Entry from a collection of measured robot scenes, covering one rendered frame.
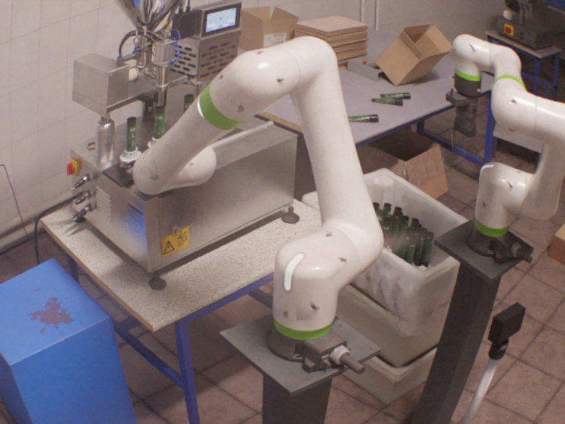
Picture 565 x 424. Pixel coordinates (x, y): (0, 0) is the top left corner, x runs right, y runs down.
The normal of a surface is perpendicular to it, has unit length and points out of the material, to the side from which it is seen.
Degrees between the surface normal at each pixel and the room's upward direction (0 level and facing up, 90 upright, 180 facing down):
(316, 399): 90
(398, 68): 90
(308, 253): 7
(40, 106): 90
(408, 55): 90
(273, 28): 107
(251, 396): 0
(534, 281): 0
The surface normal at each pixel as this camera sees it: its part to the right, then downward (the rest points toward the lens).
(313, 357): -0.77, 0.13
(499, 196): -0.29, 0.45
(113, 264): 0.05, -0.86
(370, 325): -0.79, 0.36
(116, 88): 0.72, 0.38
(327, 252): 0.25, -0.76
